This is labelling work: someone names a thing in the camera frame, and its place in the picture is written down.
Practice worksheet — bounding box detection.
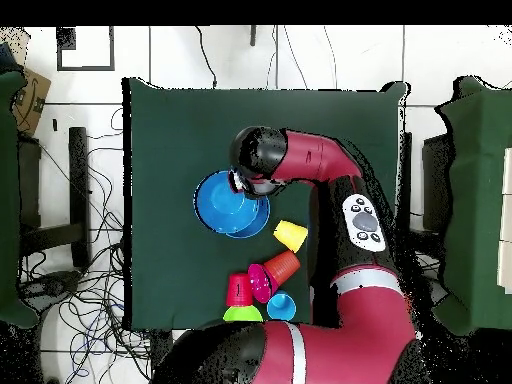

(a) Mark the yellow cup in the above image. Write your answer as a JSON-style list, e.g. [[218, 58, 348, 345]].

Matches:
[[272, 219, 309, 254]]

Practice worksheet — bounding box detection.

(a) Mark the pink bowl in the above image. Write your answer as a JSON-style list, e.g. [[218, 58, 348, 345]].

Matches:
[[247, 262, 280, 304]]

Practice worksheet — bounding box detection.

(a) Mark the red cup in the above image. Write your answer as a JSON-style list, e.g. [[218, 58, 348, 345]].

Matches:
[[225, 272, 254, 308]]

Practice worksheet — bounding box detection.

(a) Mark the green bowl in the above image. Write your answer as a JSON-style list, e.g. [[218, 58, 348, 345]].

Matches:
[[222, 305, 265, 323]]

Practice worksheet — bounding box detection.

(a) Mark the dark green tablecloth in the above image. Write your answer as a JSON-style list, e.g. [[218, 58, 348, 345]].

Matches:
[[121, 76, 409, 334]]

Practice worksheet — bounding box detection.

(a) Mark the orange cup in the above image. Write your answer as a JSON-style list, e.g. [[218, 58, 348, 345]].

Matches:
[[262, 249, 302, 286]]

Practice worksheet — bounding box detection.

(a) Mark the blue cup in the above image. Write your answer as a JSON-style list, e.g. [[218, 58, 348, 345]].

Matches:
[[266, 290, 298, 322]]

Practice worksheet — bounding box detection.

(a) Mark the black metal stand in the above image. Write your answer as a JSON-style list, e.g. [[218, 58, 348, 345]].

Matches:
[[399, 130, 455, 277], [17, 126, 91, 269]]

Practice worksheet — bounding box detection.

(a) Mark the cardboard box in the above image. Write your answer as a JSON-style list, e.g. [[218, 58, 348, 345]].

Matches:
[[10, 66, 52, 138]]

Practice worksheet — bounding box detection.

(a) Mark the green cloth side table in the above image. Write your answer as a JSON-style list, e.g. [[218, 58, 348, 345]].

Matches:
[[435, 75, 512, 337], [0, 70, 39, 329]]

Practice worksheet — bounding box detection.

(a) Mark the white box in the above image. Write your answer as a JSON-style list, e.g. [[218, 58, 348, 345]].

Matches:
[[496, 146, 512, 295]]

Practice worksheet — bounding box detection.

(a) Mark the black cable with plug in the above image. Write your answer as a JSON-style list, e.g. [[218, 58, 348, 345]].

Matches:
[[194, 25, 219, 90]]

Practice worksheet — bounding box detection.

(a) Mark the black square floor frame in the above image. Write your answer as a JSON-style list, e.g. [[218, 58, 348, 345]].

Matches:
[[56, 25, 116, 72]]

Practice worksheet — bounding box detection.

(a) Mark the grey pedestal foot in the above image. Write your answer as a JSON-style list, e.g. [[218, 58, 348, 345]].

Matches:
[[19, 270, 83, 307]]

